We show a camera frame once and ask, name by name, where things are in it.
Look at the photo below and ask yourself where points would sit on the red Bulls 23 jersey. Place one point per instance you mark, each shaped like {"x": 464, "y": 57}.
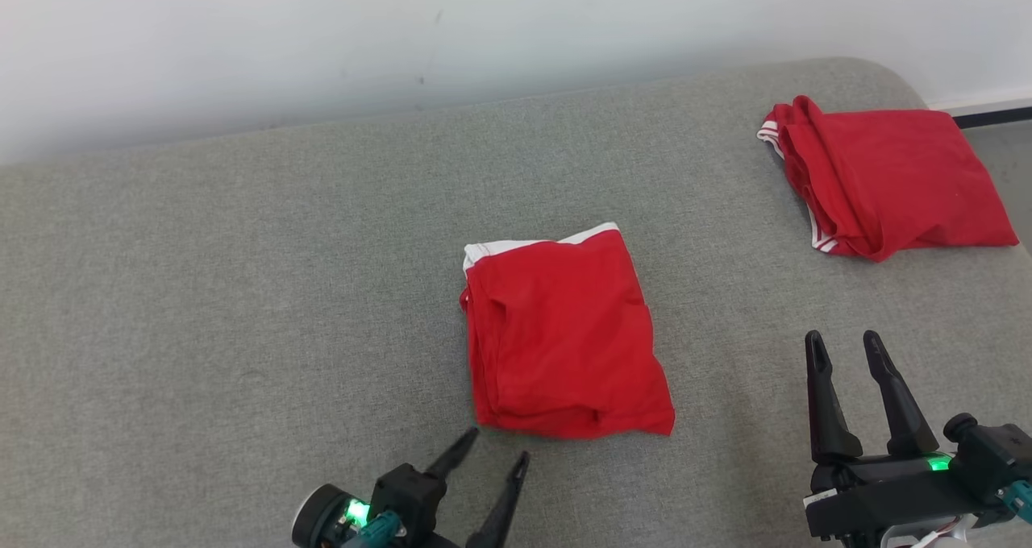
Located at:
{"x": 895, "y": 177}

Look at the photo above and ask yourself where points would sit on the black and white baseboard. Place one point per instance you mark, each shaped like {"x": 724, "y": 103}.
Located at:
{"x": 988, "y": 113}

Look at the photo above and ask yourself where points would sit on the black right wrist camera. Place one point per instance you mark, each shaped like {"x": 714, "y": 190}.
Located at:
{"x": 988, "y": 459}

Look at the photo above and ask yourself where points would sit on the grey fabric sofa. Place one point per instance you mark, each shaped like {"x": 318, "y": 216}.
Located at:
{"x": 242, "y": 306}

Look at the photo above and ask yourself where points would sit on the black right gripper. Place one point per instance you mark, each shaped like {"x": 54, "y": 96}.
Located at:
{"x": 887, "y": 496}

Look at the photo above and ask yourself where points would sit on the red shorts with white trim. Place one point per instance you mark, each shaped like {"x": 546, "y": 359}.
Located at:
{"x": 564, "y": 338}

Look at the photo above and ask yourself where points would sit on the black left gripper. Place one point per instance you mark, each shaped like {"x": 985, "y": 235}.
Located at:
{"x": 407, "y": 500}

